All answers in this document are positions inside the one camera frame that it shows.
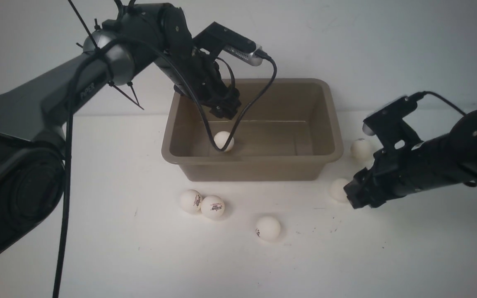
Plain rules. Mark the white ball with red logo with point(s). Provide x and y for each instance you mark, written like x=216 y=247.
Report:
x=212 y=207

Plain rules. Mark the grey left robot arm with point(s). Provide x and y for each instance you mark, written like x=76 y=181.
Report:
x=32 y=142

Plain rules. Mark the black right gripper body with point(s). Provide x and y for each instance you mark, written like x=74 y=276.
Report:
x=386 y=180

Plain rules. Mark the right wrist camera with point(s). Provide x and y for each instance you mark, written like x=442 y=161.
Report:
x=388 y=125

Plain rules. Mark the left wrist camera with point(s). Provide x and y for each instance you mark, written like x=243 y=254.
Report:
x=216 y=38

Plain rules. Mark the white ball with side logo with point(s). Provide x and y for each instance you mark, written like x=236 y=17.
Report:
x=190 y=201

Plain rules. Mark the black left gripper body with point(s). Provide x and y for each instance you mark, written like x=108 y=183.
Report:
x=202 y=73

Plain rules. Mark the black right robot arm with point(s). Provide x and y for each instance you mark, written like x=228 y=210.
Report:
x=450 y=159

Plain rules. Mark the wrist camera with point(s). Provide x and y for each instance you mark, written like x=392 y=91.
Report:
x=216 y=38
x=388 y=125

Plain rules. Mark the taupe plastic bin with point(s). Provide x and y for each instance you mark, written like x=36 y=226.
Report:
x=290 y=134

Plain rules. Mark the white ping-pong ball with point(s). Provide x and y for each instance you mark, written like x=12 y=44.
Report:
x=362 y=149
x=337 y=191
x=268 y=228
x=221 y=138

